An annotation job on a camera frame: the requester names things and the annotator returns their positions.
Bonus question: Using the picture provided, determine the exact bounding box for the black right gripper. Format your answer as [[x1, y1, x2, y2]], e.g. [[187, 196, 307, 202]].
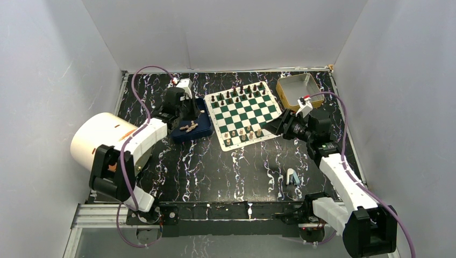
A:
[[262, 108, 314, 143]]

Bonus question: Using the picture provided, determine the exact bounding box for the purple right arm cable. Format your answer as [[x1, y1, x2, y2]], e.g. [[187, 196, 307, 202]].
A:
[[303, 91, 417, 258]]

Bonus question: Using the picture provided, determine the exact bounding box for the white orange cylindrical appliance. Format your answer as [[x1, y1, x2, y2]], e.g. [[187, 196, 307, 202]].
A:
[[70, 112, 137, 171]]

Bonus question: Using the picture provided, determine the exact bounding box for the gold tin box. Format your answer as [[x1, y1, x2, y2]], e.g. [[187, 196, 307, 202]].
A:
[[276, 73, 321, 111]]

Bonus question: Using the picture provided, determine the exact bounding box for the small white blue stapler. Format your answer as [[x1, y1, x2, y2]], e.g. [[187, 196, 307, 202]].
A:
[[286, 168, 300, 186]]

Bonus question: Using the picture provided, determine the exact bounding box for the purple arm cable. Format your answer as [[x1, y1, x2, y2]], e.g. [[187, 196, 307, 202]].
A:
[[116, 66, 179, 248], [303, 91, 417, 258]]

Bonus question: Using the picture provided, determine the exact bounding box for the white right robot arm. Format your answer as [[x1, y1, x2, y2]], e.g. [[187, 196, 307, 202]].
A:
[[261, 109, 397, 257]]

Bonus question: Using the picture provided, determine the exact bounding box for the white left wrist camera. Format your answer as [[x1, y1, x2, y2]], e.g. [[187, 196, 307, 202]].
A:
[[176, 78, 193, 99]]

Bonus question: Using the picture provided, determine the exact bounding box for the dark blue tin box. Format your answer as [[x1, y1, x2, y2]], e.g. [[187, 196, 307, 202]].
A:
[[170, 98, 214, 144]]

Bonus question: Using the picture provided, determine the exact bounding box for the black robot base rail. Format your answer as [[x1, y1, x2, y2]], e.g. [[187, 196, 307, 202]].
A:
[[126, 201, 336, 245]]

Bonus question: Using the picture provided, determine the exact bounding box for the green white chess board mat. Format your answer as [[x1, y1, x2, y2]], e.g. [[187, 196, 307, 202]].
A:
[[204, 81, 282, 152]]

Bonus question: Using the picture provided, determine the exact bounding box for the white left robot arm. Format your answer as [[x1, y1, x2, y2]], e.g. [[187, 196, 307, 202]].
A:
[[89, 80, 201, 224]]

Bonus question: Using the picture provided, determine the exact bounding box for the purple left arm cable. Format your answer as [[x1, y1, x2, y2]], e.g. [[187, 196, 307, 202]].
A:
[[116, 66, 179, 248]]

